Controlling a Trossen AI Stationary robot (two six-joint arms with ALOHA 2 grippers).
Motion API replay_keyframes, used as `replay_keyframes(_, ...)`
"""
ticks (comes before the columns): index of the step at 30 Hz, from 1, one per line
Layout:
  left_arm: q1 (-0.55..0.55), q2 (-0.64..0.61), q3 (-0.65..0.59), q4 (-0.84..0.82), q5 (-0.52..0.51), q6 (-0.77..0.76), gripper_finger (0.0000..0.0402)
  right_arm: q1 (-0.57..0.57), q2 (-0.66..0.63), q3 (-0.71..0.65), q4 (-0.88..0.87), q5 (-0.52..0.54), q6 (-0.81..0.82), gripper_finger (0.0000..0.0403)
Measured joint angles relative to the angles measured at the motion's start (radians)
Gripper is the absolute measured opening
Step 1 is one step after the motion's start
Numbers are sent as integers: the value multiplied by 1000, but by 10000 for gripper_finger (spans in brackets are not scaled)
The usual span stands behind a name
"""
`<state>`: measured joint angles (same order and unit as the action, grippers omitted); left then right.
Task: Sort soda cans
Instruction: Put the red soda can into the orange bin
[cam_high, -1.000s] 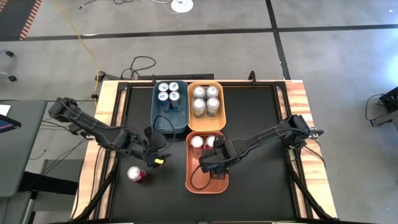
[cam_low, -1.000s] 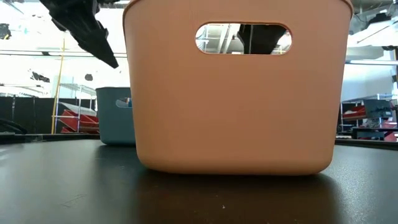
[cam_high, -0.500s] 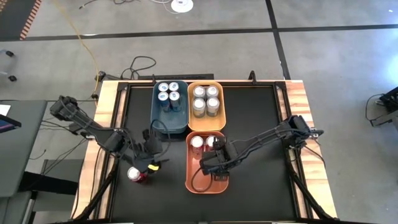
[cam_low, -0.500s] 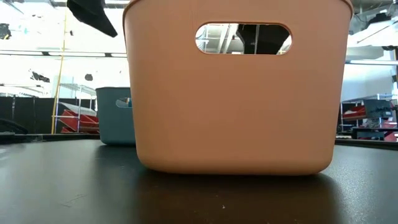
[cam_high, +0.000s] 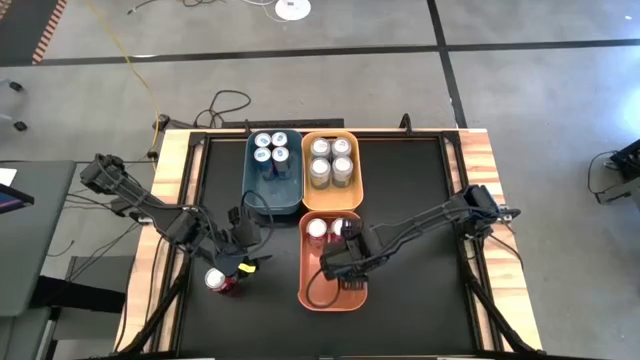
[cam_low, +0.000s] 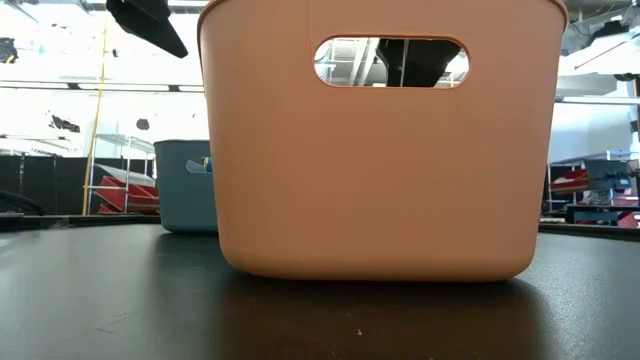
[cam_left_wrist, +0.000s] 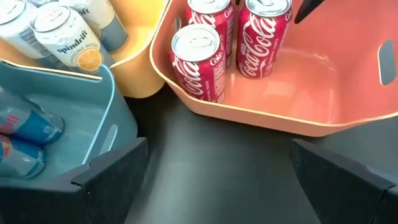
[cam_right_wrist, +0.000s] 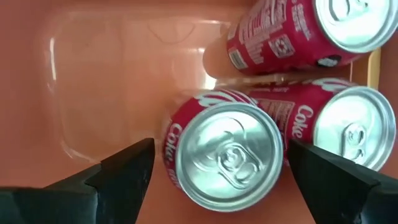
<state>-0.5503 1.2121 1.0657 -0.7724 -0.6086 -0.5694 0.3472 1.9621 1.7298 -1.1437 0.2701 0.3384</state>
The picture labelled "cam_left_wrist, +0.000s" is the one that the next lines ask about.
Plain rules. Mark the orange plastic bin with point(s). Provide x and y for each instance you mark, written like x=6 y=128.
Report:
x=311 y=93

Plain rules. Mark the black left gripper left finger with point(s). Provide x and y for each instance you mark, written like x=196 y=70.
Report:
x=62 y=205

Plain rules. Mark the blue plastic bin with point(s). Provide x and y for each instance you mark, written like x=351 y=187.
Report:
x=93 y=102

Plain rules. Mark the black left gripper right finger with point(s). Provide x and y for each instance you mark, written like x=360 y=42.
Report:
x=342 y=193

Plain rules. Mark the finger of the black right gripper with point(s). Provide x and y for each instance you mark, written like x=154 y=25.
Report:
x=308 y=9

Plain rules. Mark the red Coca-Cola can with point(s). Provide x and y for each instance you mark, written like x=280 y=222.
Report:
x=217 y=18
x=197 y=62
x=264 y=34

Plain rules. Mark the yellow plastic bin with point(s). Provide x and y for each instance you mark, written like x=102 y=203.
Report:
x=136 y=77

